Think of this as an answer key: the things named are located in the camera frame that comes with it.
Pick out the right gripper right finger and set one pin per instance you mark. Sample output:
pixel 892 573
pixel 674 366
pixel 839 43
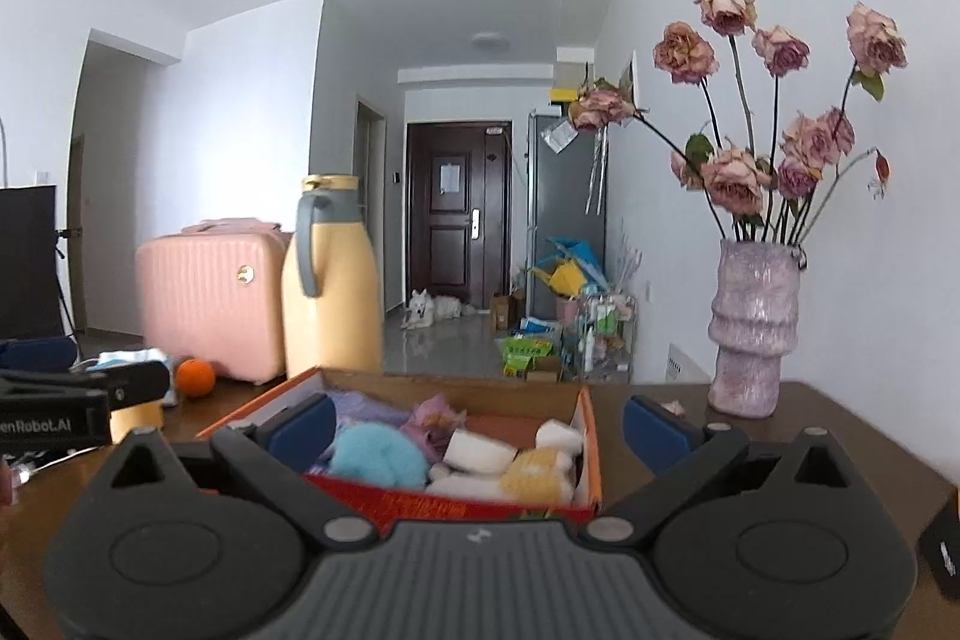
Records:
pixel 685 462

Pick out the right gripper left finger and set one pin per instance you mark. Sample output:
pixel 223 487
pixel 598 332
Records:
pixel 270 459

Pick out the lavender knitted cloth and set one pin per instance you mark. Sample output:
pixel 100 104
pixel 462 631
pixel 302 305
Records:
pixel 354 408

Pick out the light blue plush toy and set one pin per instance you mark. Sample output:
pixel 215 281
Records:
pixel 379 455

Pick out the white triangular sponge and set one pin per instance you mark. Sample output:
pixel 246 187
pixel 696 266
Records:
pixel 564 437

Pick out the yellow white plush toy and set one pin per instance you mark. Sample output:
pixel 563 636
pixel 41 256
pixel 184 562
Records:
pixel 543 476

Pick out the purple satin bow scrunchie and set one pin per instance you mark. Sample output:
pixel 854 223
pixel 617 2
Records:
pixel 431 425

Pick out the white round sponge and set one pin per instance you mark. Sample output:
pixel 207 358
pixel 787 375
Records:
pixel 474 453

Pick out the brown layered sponge block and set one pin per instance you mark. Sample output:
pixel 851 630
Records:
pixel 517 431

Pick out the small crumpled paper scrap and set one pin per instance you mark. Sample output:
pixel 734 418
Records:
pixel 675 408

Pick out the yellow ceramic mug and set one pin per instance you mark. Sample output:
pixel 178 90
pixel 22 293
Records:
pixel 124 420

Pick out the blue tissue pack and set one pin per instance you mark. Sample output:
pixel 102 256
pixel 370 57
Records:
pixel 109 359

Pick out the orange fruit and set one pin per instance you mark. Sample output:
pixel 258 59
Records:
pixel 195 378

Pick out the red cardboard box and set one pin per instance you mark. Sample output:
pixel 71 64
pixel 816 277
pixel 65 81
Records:
pixel 569 403

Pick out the purple textured vase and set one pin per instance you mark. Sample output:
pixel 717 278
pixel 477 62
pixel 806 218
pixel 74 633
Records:
pixel 754 318

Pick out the yellow thermos jug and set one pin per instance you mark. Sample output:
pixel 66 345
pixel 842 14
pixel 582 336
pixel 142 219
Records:
pixel 330 286

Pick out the pink mini suitcase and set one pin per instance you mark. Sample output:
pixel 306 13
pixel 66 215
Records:
pixel 212 291

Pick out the white dog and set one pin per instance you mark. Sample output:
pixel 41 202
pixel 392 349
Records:
pixel 424 310

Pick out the yellow watering can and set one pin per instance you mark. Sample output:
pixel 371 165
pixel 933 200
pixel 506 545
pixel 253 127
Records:
pixel 565 279

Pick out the orange black small box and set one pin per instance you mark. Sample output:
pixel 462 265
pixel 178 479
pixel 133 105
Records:
pixel 940 546

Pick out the dried pink roses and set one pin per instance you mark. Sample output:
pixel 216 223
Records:
pixel 772 189

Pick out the grey refrigerator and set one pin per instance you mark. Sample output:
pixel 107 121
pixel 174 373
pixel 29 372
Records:
pixel 561 202

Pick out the dark wooden door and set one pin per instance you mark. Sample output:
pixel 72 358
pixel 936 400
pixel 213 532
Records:
pixel 458 225

